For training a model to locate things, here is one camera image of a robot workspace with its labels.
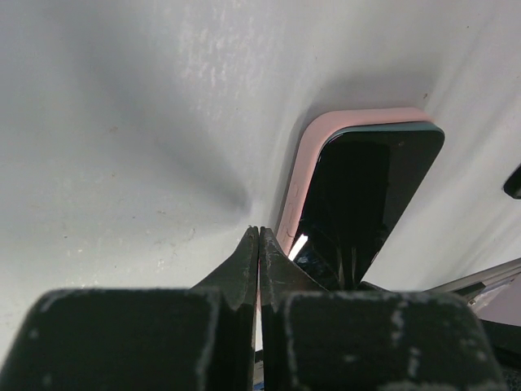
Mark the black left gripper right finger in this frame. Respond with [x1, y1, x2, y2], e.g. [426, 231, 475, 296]
[259, 228, 507, 390]

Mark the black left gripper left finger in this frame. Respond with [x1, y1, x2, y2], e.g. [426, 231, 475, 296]
[1, 227, 260, 390]

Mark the black smartphone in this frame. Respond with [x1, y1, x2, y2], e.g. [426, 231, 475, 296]
[290, 121, 445, 291]

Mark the pink phone case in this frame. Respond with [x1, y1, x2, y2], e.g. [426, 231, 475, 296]
[276, 108, 431, 255]

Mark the black phone case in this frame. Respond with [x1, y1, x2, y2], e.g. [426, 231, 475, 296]
[503, 165, 521, 200]

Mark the aluminium front rail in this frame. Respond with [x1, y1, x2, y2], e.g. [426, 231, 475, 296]
[429, 258, 520, 302]

